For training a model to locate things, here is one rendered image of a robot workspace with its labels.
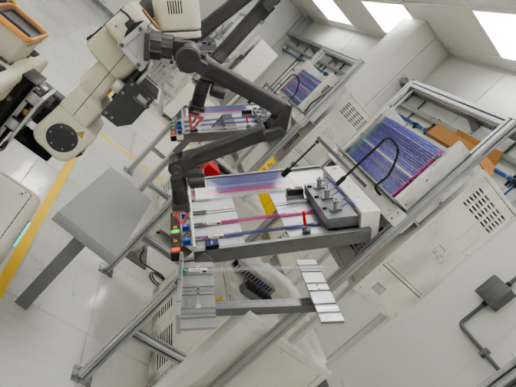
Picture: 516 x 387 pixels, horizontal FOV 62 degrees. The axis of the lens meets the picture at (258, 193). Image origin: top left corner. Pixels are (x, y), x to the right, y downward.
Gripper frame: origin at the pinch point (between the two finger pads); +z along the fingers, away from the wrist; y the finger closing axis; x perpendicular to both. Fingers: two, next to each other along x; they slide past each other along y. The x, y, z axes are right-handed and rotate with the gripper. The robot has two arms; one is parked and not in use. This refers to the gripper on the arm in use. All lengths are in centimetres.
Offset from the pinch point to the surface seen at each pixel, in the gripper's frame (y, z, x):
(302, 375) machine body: -8, 83, -47
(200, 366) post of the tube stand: -42, 32, -2
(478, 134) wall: 173, 38, -256
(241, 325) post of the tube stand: -42.5, 16.5, -15.9
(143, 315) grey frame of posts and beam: -12.6, 31.8, 18.6
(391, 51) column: 313, -17, -236
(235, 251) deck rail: -9.0, 10.0, -18.7
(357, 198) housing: 5, 0, -73
